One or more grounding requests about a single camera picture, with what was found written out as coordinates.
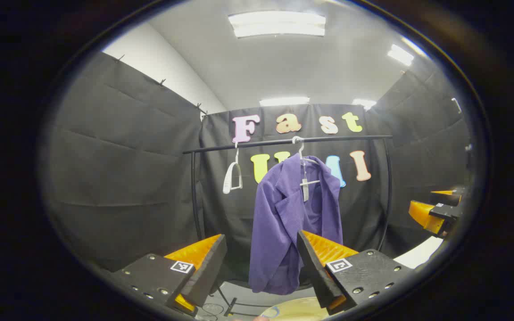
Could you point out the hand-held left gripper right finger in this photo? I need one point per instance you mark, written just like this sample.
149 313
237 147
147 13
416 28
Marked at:
312 267

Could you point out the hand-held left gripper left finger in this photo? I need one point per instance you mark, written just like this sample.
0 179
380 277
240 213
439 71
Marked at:
208 267

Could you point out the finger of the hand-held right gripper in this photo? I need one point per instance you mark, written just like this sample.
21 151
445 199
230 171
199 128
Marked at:
446 198
446 213

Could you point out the round beige laundry hamper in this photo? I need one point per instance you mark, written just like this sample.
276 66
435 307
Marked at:
297 310

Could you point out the purple knit cardigan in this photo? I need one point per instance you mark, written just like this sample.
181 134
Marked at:
279 223

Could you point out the white plastic clothes hanger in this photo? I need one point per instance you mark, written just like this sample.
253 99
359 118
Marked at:
226 179
305 187

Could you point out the black metal clothes rack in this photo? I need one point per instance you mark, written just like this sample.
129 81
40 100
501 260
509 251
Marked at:
283 141

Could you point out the white flat board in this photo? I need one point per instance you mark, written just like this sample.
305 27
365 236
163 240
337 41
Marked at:
417 253

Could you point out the ceiling light panel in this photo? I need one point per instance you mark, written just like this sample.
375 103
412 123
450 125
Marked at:
364 103
277 24
283 101
400 55

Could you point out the black backdrop cloth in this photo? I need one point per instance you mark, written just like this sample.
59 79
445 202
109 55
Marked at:
127 156

